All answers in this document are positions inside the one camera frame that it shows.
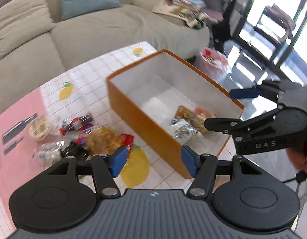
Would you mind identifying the dark green snack bag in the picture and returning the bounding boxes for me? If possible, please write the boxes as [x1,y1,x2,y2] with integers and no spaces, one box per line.
[60,141,89,161]

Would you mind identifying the beige cushion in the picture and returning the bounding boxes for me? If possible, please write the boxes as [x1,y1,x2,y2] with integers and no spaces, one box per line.
[0,0,55,60]

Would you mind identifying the red spicy strip packet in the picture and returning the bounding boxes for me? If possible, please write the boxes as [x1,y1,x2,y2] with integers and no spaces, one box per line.
[119,133,134,153]

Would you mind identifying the person right hand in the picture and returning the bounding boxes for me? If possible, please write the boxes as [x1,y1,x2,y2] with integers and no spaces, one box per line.
[286,148,307,172]

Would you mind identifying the white green snack packet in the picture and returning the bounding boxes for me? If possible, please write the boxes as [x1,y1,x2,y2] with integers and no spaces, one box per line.
[167,118,198,141]

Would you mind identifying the black metal rack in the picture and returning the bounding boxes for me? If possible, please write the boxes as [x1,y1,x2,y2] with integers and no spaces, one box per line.
[239,0,307,84]

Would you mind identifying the pink lemon tablecloth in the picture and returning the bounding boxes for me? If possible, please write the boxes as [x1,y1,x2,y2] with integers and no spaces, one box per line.
[0,40,234,234]

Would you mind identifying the white peanut snack bag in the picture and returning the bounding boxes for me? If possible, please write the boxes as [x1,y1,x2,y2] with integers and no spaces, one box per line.
[29,115,54,143]

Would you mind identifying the orange cardboard box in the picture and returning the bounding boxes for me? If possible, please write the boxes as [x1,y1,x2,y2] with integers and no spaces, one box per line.
[106,50,245,179]

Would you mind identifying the pink trash bin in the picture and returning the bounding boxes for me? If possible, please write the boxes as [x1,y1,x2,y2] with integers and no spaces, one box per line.
[195,48,232,82]

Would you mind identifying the clear white candy bag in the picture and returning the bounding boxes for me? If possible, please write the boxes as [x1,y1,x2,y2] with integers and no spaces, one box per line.
[33,140,65,168]

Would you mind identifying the golden crisps snack bag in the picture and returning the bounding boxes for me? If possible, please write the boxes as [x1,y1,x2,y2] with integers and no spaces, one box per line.
[85,127,122,155]

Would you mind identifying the beige sofa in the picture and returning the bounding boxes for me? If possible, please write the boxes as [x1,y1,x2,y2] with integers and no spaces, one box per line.
[0,0,210,114]

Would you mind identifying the cola bottle candy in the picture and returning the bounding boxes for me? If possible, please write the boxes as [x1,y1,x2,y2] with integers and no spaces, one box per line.
[59,113,94,136]

